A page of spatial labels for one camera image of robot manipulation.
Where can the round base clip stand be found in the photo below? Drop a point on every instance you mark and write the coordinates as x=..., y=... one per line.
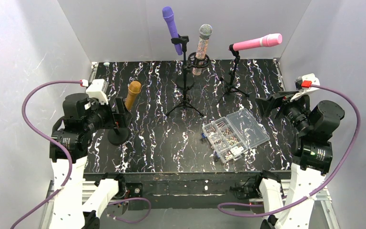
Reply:
x=183, y=81

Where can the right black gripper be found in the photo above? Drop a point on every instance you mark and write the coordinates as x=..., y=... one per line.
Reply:
x=271, y=103

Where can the gold microphone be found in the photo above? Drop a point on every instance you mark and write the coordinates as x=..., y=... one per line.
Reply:
x=133, y=90

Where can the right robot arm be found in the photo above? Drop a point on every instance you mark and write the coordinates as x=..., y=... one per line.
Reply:
x=312, y=155

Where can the pink microphone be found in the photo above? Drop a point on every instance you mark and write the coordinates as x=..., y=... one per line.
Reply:
x=269, y=40

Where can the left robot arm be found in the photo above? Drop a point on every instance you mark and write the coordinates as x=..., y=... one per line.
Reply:
x=72, y=135

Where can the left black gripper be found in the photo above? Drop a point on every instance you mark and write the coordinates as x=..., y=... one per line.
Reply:
x=119, y=110

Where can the tripod stand with clip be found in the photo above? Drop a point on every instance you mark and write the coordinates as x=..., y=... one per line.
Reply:
x=229, y=87

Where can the purple microphone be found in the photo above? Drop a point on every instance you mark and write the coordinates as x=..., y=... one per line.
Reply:
x=168, y=16

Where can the clear plastic screw box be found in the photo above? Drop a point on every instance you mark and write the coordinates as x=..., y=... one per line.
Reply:
x=234, y=135

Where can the round base shock mount stand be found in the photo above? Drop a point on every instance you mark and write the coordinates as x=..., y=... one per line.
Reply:
x=118, y=136

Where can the tripod shock mount stand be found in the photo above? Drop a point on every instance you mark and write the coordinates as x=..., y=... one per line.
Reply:
x=185, y=102

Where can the glitter rhinestone microphone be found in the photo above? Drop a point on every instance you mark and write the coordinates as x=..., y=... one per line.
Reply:
x=205, y=33

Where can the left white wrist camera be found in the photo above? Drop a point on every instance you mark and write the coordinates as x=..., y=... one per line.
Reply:
x=97, y=89

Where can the black front mounting bar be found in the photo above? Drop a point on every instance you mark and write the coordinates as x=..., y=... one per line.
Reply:
x=181, y=190

